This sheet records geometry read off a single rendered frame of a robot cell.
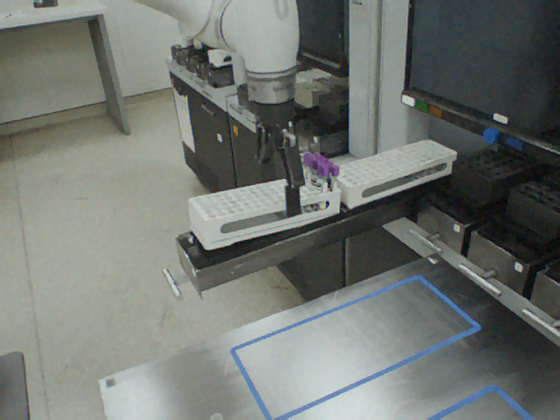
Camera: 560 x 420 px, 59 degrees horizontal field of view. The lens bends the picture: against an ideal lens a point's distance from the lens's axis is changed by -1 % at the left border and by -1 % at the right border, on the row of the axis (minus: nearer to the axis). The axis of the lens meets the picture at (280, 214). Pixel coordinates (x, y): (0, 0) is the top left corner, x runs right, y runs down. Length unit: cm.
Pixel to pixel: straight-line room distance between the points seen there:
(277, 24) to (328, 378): 55
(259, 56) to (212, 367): 50
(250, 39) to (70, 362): 150
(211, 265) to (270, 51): 40
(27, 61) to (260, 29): 362
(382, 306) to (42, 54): 385
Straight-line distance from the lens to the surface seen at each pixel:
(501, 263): 102
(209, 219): 92
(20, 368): 104
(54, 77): 442
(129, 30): 445
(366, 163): 115
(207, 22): 96
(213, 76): 219
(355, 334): 78
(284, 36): 87
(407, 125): 126
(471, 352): 78
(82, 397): 193
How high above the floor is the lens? 137
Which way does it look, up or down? 31 degrees down
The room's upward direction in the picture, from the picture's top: 4 degrees counter-clockwise
